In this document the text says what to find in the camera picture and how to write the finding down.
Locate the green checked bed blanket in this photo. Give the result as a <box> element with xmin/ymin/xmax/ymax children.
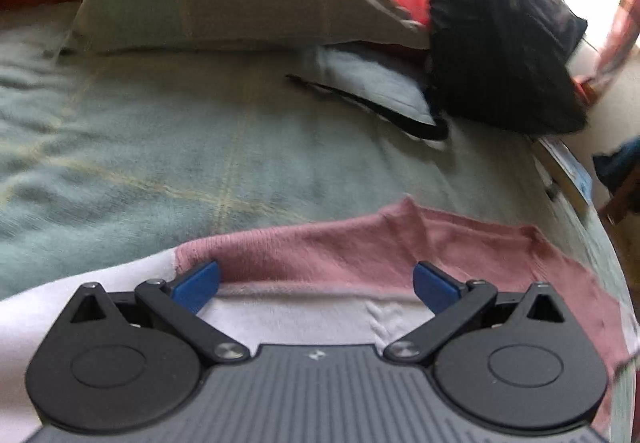
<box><xmin>0</xmin><ymin>3</ymin><xmax>631</xmax><ymax>443</ymax></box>

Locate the pink and white sweater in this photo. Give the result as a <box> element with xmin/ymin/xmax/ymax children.
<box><xmin>0</xmin><ymin>197</ymin><xmax>632</xmax><ymax>443</ymax></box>

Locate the dark blue cloth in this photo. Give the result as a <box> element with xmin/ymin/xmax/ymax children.
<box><xmin>592</xmin><ymin>135</ymin><xmax>640</xmax><ymax>197</ymax></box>

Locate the pink orange curtain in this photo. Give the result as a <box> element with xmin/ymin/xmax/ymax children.
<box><xmin>597</xmin><ymin>0</ymin><xmax>640</xmax><ymax>90</ymax></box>

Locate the pale blue cloth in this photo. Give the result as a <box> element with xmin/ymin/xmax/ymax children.
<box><xmin>287</xmin><ymin>45</ymin><xmax>437</xmax><ymax>127</ymax></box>

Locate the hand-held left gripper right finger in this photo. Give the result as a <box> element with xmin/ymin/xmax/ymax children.
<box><xmin>384</xmin><ymin>261</ymin><xmax>568</xmax><ymax>366</ymax></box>

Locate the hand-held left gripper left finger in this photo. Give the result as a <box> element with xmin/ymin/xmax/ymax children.
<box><xmin>67</xmin><ymin>259</ymin><xmax>251</xmax><ymax>366</ymax></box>

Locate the black backpack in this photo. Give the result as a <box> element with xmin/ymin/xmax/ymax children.
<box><xmin>285</xmin><ymin>0</ymin><xmax>589</xmax><ymax>142</ymax></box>

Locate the blue cover book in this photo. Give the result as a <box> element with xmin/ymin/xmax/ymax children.
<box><xmin>532</xmin><ymin>135</ymin><xmax>594</xmax><ymax>220</ymax></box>

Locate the wooden chair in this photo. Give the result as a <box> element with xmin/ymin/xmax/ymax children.
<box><xmin>600</xmin><ymin>173</ymin><xmax>640</xmax><ymax>227</ymax></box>

